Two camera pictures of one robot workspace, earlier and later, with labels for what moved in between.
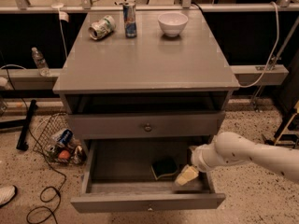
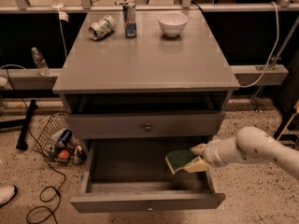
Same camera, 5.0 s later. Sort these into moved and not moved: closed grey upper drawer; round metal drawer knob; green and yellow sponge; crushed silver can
Moved: green and yellow sponge
Not moved: crushed silver can; closed grey upper drawer; round metal drawer knob
